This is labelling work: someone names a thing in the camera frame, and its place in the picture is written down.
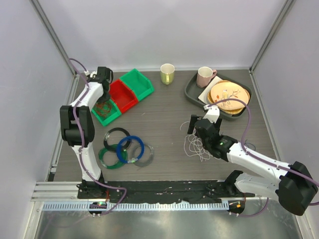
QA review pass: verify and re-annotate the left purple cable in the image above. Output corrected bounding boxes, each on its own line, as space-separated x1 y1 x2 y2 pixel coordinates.
68 58 128 216

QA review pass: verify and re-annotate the blue wire coil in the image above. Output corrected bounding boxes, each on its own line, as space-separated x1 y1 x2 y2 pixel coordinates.
116 135 145 164

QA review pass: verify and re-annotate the bird pattern plate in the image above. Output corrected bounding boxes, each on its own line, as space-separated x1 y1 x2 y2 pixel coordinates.
210 82 250 110

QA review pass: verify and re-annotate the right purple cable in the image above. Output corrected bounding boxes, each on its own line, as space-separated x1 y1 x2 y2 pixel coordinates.
208 98 319 217

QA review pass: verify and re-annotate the white napkin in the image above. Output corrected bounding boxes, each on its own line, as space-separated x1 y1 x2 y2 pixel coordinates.
197 76 222 104

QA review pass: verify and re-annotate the blue loose wire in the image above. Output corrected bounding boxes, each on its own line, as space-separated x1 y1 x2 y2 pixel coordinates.
244 139 257 151

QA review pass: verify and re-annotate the red bin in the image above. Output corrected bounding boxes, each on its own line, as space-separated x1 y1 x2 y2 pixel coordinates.
109 79 139 114

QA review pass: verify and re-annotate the far green bin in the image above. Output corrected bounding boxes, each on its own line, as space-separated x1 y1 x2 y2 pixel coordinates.
120 69 154 102

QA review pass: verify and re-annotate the green wire coil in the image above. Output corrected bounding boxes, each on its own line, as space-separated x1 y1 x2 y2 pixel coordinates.
98 144 127 170

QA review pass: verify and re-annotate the dark grey tray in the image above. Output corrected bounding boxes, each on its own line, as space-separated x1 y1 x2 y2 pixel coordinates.
184 72 252 121

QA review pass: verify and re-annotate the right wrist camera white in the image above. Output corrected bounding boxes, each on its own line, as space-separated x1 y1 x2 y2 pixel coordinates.
203 105 220 123

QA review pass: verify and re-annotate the lower wooden plate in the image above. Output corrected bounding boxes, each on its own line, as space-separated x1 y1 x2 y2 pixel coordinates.
207 80 251 116

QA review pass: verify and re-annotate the green bin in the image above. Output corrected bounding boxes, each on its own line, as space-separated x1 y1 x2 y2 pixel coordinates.
120 69 154 102
92 99 122 126

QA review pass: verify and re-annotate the white wire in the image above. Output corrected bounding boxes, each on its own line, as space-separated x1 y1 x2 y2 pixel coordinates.
179 120 217 162

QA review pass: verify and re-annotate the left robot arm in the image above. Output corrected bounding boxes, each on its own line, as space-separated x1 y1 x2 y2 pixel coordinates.
60 67 113 199

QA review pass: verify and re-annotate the slotted cable duct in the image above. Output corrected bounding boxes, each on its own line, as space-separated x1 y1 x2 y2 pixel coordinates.
42 201 229 212

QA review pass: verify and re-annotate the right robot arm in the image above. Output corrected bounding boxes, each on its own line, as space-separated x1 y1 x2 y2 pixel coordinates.
188 115 318 216

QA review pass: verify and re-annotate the grey wire coil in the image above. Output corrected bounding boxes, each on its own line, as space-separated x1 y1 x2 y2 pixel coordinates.
131 143 155 168

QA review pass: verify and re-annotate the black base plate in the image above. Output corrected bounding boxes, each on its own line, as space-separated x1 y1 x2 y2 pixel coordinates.
77 180 255 204

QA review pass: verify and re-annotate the purple cable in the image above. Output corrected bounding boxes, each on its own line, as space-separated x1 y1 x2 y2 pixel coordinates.
68 58 128 216
208 98 319 217

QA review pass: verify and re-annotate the aluminium frame post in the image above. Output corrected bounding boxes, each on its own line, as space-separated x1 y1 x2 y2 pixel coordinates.
27 0 80 78
249 0 297 74

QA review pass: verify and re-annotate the red wire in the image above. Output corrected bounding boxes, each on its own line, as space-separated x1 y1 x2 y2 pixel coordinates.
93 98 113 117
94 99 112 117

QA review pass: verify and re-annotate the black wire coil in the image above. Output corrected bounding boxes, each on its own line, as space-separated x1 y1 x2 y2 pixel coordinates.
103 127 131 151

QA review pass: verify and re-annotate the right aluminium frame post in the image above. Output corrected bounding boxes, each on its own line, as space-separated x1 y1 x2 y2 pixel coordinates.
249 0 297 74

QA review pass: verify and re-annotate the yellow-green mug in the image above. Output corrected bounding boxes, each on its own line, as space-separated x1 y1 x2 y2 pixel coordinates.
160 63 175 85

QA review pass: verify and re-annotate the left aluminium frame post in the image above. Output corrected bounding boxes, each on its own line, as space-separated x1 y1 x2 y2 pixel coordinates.
27 0 80 78

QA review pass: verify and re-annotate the near green bin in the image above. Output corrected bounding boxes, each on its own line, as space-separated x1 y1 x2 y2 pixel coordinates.
92 99 122 126

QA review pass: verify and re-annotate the pink mug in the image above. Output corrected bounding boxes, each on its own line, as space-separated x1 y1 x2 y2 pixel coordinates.
196 66 217 88

